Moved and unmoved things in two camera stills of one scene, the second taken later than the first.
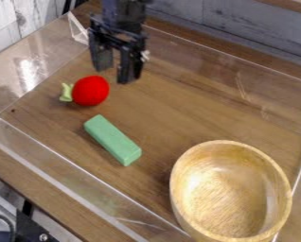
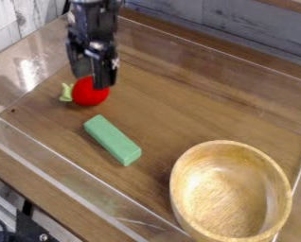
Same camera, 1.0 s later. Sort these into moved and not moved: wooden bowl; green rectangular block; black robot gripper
Moved: black robot gripper
Not moved: wooden bowl; green rectangular block
